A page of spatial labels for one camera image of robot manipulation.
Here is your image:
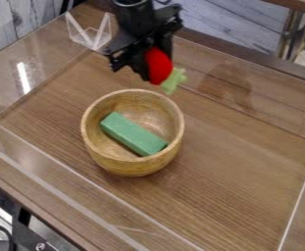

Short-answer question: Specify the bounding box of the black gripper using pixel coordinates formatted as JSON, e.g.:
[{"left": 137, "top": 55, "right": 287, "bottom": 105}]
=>
[{"left": 102, "top": 3, "right": 184, "bottom": 81}]

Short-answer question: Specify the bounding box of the red felt strawberry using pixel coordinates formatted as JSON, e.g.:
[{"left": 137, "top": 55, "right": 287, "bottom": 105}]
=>
[{"left": 145, "top": 47, "right": 188, "bottom": 95}]

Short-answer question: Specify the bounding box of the wooden bowl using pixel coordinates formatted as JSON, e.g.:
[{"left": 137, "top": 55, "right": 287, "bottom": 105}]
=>
[{"left": 81, "top": 89, "right": 185, "bottom": 176}]

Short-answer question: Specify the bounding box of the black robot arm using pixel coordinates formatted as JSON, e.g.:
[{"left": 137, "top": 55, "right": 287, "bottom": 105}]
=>
[{"left": 102, "top": 0, "right": 184, "bottom": 85}]

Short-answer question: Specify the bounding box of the green rectangular block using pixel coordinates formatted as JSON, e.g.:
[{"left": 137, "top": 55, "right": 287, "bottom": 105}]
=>
[{"left": 100, "top": 112, "right": 168, "bottom": 157}]

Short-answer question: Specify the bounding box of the wooden table leg background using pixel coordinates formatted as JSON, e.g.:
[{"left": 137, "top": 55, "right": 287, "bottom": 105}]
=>
[{"left": 276, "top": 10, "right": 305, "bottom": 62}]

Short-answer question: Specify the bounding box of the clear acrylic corner bracket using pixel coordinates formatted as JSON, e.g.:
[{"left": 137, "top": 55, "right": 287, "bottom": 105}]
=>
[{"left": 65, "top": 13, "right": 112, "bottom": 52}]

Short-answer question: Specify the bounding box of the black table frame bracket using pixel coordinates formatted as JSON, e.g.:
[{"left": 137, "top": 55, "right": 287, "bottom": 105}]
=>
[{"left": 13, "top": 207, "right": 58, "bottom": 251}]

